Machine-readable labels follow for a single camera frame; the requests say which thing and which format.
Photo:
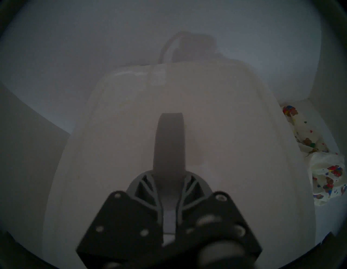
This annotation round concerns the cream cartoon print garment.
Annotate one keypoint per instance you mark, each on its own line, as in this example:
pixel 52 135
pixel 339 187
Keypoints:
pixel 317 157

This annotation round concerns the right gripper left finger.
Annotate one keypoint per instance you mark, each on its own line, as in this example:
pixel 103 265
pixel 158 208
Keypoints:
pixel 147 189

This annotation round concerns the white bin lid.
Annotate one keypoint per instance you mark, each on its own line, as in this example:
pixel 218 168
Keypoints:
pixel 217 135

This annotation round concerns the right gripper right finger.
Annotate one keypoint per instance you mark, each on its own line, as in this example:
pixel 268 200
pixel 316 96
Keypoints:
pixel 191 189

